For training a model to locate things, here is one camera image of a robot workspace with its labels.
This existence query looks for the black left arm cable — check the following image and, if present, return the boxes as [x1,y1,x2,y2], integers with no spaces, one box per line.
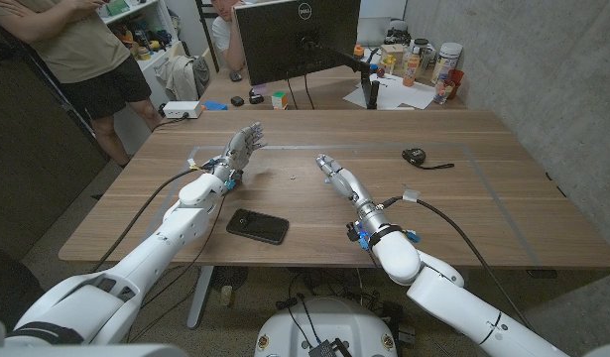
[88,166,211,275]

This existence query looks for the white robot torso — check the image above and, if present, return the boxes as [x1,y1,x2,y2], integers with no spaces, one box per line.
[254,296,400,357]

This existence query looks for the orange bottle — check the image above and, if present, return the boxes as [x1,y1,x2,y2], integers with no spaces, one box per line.
[403,51,422,88]

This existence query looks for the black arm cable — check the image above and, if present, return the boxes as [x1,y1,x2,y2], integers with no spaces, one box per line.
[88,166,211,275]
[376,187,537,334]

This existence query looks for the white shelf unit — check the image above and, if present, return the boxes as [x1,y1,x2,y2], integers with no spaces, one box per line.
[102,0,187,156]

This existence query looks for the black smartphone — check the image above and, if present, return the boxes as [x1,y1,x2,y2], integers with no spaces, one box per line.
[225,207,291,246]

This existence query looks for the black Dell monitor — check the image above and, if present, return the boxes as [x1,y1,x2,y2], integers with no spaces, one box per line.
[233,0,363,87]

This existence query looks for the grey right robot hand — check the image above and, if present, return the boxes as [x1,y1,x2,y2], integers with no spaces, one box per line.
[315,153,398,245]

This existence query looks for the red cup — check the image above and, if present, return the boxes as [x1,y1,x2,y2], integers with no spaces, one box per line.
[444,67,466,101]

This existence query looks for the standing person in beige shirt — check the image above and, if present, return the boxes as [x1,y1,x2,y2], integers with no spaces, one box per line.
[0,0,164,170]

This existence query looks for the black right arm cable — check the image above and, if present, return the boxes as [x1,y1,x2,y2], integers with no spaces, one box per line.
[376,187,537,334]

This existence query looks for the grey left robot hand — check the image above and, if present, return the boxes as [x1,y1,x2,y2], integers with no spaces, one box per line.
[209,122,268,187]

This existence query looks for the small cardboard box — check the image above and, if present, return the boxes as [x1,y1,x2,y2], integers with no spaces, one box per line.
[379,43,408,69]

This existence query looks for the white paper sheets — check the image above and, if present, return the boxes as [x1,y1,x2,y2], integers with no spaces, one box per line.
[342,72,437,112]

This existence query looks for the white power box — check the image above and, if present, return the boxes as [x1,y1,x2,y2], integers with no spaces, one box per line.
[162,100,203,120]

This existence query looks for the grey jacket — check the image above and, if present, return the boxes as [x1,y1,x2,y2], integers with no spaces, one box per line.
[153,54,212,103]

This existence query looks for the clear drinking glass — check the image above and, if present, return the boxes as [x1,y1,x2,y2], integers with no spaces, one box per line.
[432,78,456,106]

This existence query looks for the seated person in white shirt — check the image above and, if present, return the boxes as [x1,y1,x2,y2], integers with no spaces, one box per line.
[209,0,248,72]

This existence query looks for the white canister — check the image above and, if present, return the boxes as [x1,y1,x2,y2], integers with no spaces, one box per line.
[430,41,464,86]

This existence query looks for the black measuring tape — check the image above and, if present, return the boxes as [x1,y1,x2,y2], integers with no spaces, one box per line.
[401,147,456,172]

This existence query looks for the black floor fan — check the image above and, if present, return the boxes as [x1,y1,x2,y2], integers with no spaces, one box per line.
[209,266,250,295]

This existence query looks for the grey table leg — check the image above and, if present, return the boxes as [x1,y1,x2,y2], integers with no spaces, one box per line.
[185,265,216,330]

